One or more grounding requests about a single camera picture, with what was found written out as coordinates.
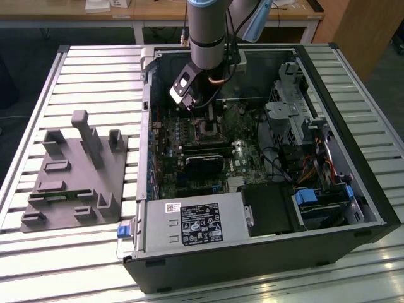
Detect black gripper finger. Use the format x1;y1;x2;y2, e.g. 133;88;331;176
205;105;218;128

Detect metal socket cover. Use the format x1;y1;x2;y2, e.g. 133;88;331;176
196;119;225;142

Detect CPU socket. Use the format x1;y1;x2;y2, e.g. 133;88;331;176
194;117;227;143

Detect black RAM stick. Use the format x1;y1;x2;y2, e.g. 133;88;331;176
182;141;234;153

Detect black graphics card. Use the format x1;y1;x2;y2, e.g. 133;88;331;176
184;153;225;174

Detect green motherboard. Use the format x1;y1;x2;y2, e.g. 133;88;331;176
148;100;269;201

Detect metal drive cage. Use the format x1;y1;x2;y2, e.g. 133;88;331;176
264;61;319;146

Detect black plastic shroud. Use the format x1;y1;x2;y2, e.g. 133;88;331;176
240;182;306;237

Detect grey power supply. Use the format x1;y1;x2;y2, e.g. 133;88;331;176
132;192;253;253

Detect hard disk in blue carrier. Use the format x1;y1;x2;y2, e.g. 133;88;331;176
292;187;350;228

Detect blue case latch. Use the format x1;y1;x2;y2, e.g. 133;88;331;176
116;222;132;239

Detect grey parts rack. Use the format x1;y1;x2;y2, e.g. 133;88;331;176
19;110;130;234

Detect black PC case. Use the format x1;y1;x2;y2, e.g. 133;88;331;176
122;43;401;294

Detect wooden desk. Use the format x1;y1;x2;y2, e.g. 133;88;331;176
0;0;325;45

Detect wooden cabinet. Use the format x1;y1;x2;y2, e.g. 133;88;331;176
333;0;404;81

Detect green RAM stick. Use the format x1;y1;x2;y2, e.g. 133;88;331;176
42;192;78;201

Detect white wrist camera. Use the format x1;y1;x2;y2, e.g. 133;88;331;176
169;62;201;104

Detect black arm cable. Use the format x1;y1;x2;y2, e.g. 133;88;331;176
225;0;242;85

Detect grey case bracket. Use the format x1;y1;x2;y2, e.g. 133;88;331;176
140;47;159;71

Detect black internal cable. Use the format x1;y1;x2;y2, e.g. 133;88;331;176
260;146;296;184

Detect orange and red wires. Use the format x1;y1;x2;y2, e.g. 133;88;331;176
296;157;335;186

